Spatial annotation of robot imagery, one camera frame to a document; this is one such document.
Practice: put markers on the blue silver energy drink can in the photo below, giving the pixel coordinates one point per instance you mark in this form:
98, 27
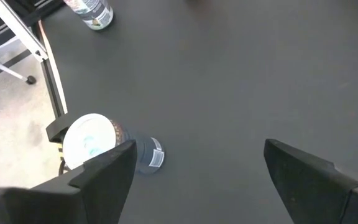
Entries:
89, 137

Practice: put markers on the white Celsius drink can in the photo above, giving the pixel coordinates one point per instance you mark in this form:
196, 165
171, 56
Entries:
95, 12

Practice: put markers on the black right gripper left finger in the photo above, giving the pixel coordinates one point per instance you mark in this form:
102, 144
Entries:
104, 193

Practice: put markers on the black aluminium table frame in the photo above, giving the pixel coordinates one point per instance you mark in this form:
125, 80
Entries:
51, 87

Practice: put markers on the grey chair base with casters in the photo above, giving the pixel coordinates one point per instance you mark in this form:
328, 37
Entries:
8, 70

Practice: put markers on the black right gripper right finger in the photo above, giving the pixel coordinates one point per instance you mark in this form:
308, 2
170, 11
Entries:
306, 193

